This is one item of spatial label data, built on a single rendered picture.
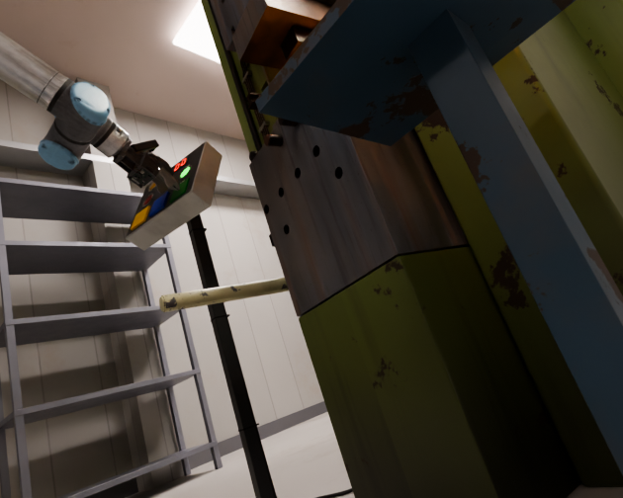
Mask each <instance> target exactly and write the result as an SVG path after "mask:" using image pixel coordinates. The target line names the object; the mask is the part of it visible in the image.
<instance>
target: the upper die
mask: <svg viewBox="0 0 623 498"><path fill-rule="evenodd" d="M331 7H332V5H330V4H327V3H324V2H321V1H318V0H249V1H248V3H247V6H246V8H245V10H244V12H243V14H242V17H241V19H240V21H239V23H238V25H237V28H236V30H235V32H234V34H233V37H232V40H233V43H234V46H235V49H236V52H237V55H238V58H239V61H242V62H247V63H252V64H257V65H262V66H268V67H273V68H278V69H282V67H283V66H284V65H285V64H286V62H287V60H286V58H285V55H284V53H283V51H282V48H281V44H282V42H283V40H284V38H285V37H286V35H287V33H288V31H289V30H290V28H291V26H294V27H298V28H301V29H305V30H309V31H312V30H313V29H314V28H315V26H316V25H317V24H318V23H319V21H320V20H321V19H322V18H323V16H324V15H325V14H326V13H327V12H328V10H329V9H330V8H331Z"/></svg>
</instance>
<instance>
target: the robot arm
mask: <svg viewBox="0 0 623 498"><path fill-rule="evenodd" d="M0 79H1V80H2V81H4V82H5V83H7V84H9V85H10V86H12V87H13V88H15V89H16V90H18V91H19V92H21V93H22V94H24V95H26V96H27V97H29V98H30V99H32V100H33V101H35V102H36V103H38V104H39V105H41V106H42V107H44V108H45V109H46V110H47V111H48V112H50V113H51V114H53V115H54V117H55V120H54V122H53V124H52V126H51V127H50V129H49V131H48V133H47V134H46V136H45V137H44V139H43V140H41V141H40V144H39V146H38V152H39V155H40V156H41V158H42V159H43V160H44V161H45V162H46V163H48V164H49V165H51V166H53V167H55V168H57V169H61V170H71V169H73V168H74V167H75V166H76V165H78V163H79V160H80V159H81V157H82V156H83V154H84V153H85V151H86V150H87V148H88V147H89V145H90V144H91V145H92V146H94V147H95V148H96V149H98V150H99V151H100V152H102V153H103V154H104V155H106V156H107V157H108V158H109V157H112V156H113V157H114V159H113V162H114V163H116V164H117V165H118V166H120V167H121V168H122V169H124V170H125V171H126V172H128V173H129V174H128V175H127V178H128V179H130V180H131V181H132V182H134V183H135V184H136V185H138V186H139V187H140V188H142V186H145V185H146V184H148V183H149V182H150V181H152V182H153V183H155V184H156V187H157V191H158V192H159V193H161V194H163V193H164V192H165V191H166V190H167V189H170V190H174V191H179V190H180V185H179V182H178V180H177V178H176V176H175V174H174V172H173V170H172V168H171V167H170V165H169V164H168V163H167V162H166V161H165V160H164V159H162V158H160V157H159V156H156V155H155V154H153V153H152V152H153V151H154V150H155V148H157V147H158V146H159V144H158V142H157V141H156V139H153V140H148V141H144V142H140V143H136V144H133V145H131V144H132V142H133V141H132V140H130V139H129V134H128V133H127V132H125V131H124V130H123V129H122V128H121V127H119V126H118V125H117V124H115V123H114V122H113V121H112V120H111V119H109V118H108V116H109V114H110V111H111V105H110V102H109V100H108V98H107V96H106V95H105V94H104V93H103V92H102V91H101V90H100V89H99V88H98V87H96V86H94V85H92V84H90V83H87V82H76V83H75V82H74V81H72V80H71V79H69V78H67V77H65V76H63V75H62V74H60V73H59V72H57V71H56V70H55V69H53V68H52V67H50V66H49V65H47V64H46V63H45V62H43V61H42V60H40V59H39V58H37V57H36V56H35V55H33V54H32V53H30V52H29V51H27V50H26V49H25V48H23V47H22V46H20V45H19V44H17V43H16V42H15V41H13V40H11V39H10V38H9V37H7V36H6V35H4V34H3V33H1V32H0ZM158 168H159V169H158ZM132 178H134V179H135V180H136V181H138V182H139V184H138V183H136V182H135V181H134V180H132Z"/></svg>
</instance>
